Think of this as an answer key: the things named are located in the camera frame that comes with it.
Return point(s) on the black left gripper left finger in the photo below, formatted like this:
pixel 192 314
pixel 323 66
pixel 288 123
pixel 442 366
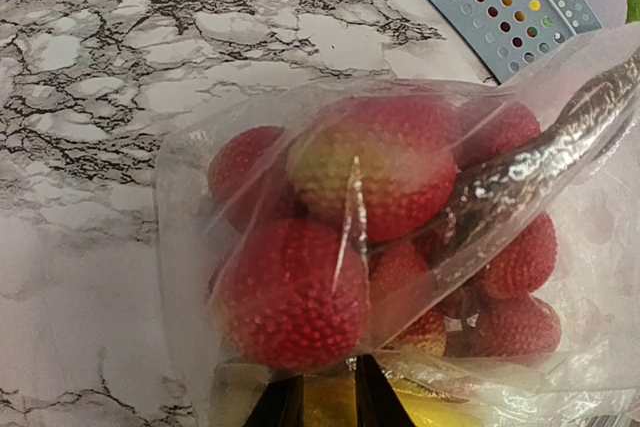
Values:
pixel 280 405

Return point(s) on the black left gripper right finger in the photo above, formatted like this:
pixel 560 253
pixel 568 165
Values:
pixel 377 404

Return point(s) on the red fake grape bunch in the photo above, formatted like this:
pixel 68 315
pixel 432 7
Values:
pixel 335 228

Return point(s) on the clear zip top bag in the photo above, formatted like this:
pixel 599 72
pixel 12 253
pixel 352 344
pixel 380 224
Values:
pixel 468 252

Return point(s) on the small yellow fake corn cob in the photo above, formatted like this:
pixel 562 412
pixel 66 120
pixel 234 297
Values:
pixel 331 402

